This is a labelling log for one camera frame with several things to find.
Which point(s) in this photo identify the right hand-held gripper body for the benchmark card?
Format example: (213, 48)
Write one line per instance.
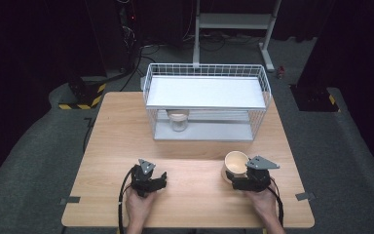
(254, 178)

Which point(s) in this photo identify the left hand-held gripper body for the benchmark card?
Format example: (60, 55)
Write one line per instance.
(142, 180)

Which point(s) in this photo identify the cream ceramic mug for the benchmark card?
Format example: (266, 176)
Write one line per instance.
(235, 162)

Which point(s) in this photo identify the glass jar with white lid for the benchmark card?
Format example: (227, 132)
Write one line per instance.
(178, 122)

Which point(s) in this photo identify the person's left hand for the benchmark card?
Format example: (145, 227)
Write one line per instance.
(139, 208)

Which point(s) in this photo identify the person's right hand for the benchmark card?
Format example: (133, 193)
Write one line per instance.
(264, 204)

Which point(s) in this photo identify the grey tape strip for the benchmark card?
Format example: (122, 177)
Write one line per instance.
(305, 196)
(69, 200)

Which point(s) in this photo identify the black yellow striped stand base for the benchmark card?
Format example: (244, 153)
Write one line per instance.
(82, 94)
(316, 99)

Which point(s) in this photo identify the small red object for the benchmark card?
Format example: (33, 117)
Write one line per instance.
(280, 72)

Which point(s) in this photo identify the black equipment tower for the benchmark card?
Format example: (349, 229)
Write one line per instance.
(123, 32)

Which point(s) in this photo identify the white metal stand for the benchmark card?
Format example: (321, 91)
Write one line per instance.
(235, 21)

